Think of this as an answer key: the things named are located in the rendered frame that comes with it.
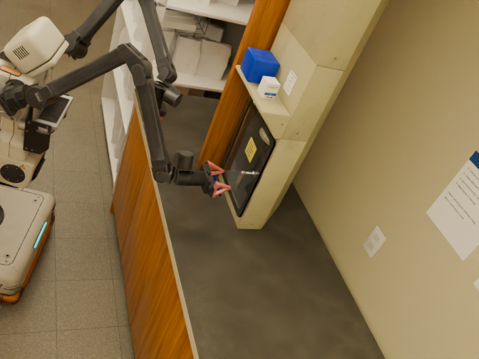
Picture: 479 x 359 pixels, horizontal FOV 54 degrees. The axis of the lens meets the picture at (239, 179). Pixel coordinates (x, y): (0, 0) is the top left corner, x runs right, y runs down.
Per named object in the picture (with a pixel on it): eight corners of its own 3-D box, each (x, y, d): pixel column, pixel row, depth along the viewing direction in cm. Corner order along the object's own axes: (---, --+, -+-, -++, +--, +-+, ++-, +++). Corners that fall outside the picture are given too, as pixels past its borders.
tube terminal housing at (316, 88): (265, 180, 229) (337, 33, 184) (289, 230, 207) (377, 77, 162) (217, 177, 219) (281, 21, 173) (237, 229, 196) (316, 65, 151)
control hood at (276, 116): (253, 90, 191) (261, 68, 185) (281, 139, 169) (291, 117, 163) (227, 86, 186) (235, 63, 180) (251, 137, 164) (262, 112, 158)
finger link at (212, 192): (229, 172, 181) (206, 172, 177) (234, 185, 176) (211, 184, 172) (224, 186, 185) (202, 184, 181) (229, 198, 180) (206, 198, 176)
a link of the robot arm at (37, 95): (138, 35, 165) (129, 35, 156) (156, 71, 169) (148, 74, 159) (35, 87, 175) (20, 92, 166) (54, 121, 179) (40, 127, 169)
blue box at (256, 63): (262, 72, 183) (271, 50, 178) (271, 85, 176) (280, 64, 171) (239, 68, 179) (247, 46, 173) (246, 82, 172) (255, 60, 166)
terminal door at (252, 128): (221, 170, 215) (251, 95, 191) (239, 219, 194) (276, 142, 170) (219, 169, 215) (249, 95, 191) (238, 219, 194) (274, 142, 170)
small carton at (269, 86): (269, 91, 172) (274, 77, 168) (274, 99, 168) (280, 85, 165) (256, 90, 169) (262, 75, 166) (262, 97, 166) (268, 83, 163)
